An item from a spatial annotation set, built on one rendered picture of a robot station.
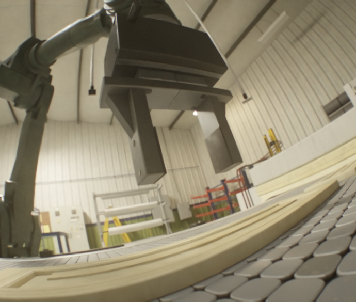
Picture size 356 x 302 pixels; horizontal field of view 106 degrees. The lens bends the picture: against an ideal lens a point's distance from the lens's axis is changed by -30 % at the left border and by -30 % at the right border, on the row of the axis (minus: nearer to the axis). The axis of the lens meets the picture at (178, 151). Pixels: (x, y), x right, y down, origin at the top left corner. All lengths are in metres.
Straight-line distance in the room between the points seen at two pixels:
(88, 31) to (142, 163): 0.61
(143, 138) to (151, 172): 0.05
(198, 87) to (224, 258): 0.29
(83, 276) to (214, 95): 0.36
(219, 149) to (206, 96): 0.11
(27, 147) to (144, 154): 1.12
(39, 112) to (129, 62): 1.07
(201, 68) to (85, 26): 0.52
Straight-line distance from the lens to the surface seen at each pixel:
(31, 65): 1.25
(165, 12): 0.51
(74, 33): 0.82
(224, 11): 5.93
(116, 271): 0.22
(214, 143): 0.35
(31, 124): 1.33
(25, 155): 1.30
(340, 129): 1.49
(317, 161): 1.56
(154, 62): 0.34
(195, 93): 0.35
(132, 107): 0.28
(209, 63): 0.38
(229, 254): 0.19
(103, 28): 0.69
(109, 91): 0.30
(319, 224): 0.24
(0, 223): 1.24
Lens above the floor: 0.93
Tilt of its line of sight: 20 degrees up
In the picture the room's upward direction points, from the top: 16 degrees counter-clockwise
